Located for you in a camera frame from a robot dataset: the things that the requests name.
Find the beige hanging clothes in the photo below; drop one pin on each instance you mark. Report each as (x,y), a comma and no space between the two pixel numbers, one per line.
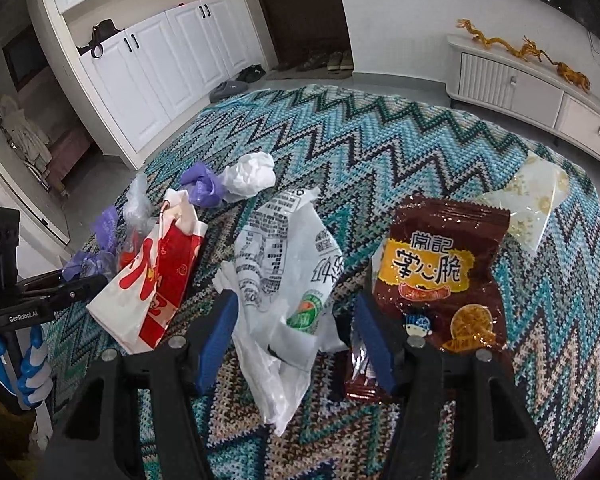
(22,130)

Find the white wall cabinet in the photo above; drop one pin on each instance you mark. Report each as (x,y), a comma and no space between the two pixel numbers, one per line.
(145,75)

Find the brown snack packet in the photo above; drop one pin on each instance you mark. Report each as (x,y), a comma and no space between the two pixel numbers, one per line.
(430,270)

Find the tan shoe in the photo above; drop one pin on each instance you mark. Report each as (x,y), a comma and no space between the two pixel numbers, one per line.
(334,61)
(347,61)

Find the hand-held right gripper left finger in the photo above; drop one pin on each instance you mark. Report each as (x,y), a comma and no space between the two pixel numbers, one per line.
(215,345)

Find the clear gold-star wrapper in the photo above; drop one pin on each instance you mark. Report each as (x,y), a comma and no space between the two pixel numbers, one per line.
(535,195)

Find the red and white paper bag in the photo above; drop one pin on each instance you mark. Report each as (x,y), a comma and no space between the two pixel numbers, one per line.
(150,290)

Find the brown boot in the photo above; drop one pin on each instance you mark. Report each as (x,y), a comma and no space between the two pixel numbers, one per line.
(312,61)

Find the white printed plastic bag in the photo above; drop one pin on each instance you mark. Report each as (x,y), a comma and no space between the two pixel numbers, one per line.
(280,260)

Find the white television stand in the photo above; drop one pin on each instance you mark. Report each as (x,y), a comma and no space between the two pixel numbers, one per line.
(510,85)

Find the black shoe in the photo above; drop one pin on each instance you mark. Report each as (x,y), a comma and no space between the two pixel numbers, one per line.
(251,74)

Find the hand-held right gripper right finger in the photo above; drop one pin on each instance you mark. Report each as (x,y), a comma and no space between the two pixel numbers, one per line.
(377,350)

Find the black handbag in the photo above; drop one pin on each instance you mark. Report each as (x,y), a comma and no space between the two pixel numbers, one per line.
(102,35)

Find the dark shoe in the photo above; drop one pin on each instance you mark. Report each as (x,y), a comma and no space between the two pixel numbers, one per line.
(281,65)

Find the zigzag knitted blanket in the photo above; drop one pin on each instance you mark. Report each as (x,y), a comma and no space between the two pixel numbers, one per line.
(380,160)

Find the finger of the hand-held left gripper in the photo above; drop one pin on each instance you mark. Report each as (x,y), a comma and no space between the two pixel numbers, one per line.
(42,278)
(80,290)

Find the crumpled purple plastic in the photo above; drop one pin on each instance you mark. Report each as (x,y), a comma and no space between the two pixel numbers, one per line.
(106,227)
(202,180)
(82,265)

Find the person's left hand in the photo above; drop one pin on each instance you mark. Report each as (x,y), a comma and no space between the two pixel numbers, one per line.
(32,370)

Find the dark brown door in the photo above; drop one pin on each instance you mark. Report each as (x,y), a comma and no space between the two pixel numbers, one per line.
(300,10)

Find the golden dragon ornament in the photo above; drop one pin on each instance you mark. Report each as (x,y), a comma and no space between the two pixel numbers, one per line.
(525,52)

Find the clear plastic bag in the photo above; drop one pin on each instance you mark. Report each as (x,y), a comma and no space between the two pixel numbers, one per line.
(137,205)

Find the grey slipper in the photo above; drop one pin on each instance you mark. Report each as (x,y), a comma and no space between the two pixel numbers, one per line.
(239,86)
(221,92)

